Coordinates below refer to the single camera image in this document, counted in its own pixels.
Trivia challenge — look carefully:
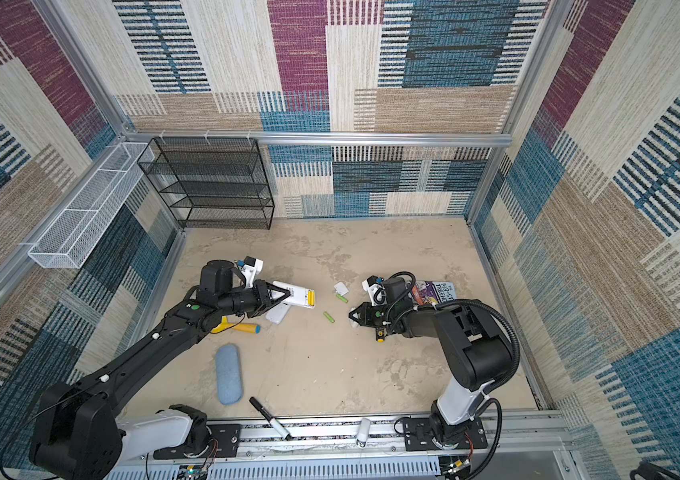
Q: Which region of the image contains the white wire mesh basket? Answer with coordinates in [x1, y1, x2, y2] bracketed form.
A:
[28, 142, 148, 269]

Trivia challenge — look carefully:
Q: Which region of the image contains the white cylinder on rail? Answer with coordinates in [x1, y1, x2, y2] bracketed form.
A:
[355, 418, 372, 448]

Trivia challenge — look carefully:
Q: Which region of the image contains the white remote with red buttons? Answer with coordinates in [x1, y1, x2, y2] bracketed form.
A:
[265, 303, 290, 325]

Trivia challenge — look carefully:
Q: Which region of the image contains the blue grey glasses case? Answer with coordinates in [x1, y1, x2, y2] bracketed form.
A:
[215, 344, 243, 406]

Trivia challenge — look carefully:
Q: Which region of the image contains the white air conditioner remote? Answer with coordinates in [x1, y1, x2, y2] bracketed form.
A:
[273, 281, 316, 309]

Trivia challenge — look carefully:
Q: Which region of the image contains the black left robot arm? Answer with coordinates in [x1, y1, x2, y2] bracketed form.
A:
[28, 260, 291, 479]

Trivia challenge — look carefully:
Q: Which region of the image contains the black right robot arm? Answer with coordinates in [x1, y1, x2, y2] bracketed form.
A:
[348, 271, 521, 449]

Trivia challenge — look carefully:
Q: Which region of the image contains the yellow scraper with blue tip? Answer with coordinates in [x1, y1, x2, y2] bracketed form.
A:
[211, 317, 261, 334]

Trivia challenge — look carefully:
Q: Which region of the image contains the white battery cover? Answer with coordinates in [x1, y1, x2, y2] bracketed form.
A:
[334, 282, 349, 296]

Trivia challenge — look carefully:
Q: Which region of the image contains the black wire mesh shelf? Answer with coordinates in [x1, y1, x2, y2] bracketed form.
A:
[137, 137, 275, 229]

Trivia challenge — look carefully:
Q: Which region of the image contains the colourful magazine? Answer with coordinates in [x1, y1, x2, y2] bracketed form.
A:
[412, 280, 457, 305]

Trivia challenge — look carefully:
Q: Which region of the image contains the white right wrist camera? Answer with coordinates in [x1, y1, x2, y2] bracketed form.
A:
[362, 275, 385, 306]

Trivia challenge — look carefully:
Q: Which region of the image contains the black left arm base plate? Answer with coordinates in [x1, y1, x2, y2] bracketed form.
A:
[152, 424, 242, 460]

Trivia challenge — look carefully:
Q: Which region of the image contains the black marker pen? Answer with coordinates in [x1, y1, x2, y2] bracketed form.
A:
[249, 397, 293, 441]

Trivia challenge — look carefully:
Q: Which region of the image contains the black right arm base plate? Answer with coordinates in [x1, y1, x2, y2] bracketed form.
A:
[393, 416, 489, 451]

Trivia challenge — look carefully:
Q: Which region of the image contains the aluminium front rail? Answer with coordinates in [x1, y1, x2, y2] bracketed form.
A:
[207, 407, 573, 461]

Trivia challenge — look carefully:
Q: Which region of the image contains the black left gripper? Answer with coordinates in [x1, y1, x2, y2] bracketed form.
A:
[218, 280, 290, 318]

